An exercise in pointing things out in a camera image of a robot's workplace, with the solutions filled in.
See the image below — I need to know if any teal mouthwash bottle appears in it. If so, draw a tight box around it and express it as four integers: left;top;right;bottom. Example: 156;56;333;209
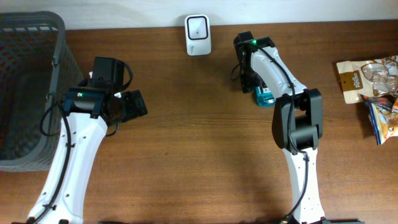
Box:
254;81;275;107

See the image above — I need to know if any beige cookie pouch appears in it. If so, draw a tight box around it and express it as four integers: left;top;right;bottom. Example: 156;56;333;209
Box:
336;55;397;104

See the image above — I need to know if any dark red snack packet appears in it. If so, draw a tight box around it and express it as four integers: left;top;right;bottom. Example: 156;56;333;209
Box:
360;95;395;112

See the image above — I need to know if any yellow snack bag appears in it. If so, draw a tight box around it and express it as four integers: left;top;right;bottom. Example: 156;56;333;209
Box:
369;103;397;145

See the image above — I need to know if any orange snack packet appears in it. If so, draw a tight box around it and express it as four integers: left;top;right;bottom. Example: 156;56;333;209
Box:
392;98;398;113

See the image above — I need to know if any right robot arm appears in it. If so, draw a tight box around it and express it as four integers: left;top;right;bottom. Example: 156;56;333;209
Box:
233;31;326;223

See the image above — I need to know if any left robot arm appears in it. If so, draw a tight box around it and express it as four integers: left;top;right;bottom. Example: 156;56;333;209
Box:
27;57;148;223

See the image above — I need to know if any white barcode scanner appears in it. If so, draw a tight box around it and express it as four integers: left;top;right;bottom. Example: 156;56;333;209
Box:
184;14;211;56

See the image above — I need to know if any grey plastic mesh basket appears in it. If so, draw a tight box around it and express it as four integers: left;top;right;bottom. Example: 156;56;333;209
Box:
1;11;83;172

